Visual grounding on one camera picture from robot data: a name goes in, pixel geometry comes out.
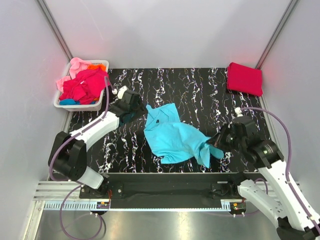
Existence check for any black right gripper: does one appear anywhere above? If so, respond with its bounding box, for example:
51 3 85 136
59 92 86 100
206 123 246 153

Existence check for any cyan t shirt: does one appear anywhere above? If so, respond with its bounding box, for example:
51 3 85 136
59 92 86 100
144 103 224 168

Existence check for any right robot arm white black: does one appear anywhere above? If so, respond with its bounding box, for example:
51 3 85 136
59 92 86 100
208 116 320 240

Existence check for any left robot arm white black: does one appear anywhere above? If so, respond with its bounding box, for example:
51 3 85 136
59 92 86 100
48 86 147 198

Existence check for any magenta t shirt in basket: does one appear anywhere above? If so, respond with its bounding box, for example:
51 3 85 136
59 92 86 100
59 68 109 105

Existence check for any white plastic laundry basket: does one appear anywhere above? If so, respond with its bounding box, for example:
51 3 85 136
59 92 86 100
53 59 109 112

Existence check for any orange t shirt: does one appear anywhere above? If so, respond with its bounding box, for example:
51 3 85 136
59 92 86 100
87 64 106 71

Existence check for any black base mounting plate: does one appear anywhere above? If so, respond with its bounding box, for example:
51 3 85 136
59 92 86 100
79 173 246 211

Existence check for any blue t shirt in basket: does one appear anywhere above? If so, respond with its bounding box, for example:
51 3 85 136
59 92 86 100
59 98 96 106

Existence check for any folded red t shirt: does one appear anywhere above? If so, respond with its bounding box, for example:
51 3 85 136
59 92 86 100
226 62 263 97

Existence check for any light pink t shirt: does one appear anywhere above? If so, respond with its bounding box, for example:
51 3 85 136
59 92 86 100
56 57 92 93

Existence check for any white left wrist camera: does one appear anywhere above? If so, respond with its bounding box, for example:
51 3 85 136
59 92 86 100
111 86 128 99

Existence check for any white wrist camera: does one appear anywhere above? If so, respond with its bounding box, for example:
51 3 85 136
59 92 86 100
234 107 244 118
111 86 128 99

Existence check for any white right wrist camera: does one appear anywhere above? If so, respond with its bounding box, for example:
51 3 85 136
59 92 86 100
234 107 244 118

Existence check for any aluminium frame rail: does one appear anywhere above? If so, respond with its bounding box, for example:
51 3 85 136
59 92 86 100
32 181 83 201

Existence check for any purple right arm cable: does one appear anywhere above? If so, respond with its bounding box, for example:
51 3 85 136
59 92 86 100
239 106 320 236

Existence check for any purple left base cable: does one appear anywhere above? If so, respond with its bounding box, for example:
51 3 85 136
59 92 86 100
60 184 107 238

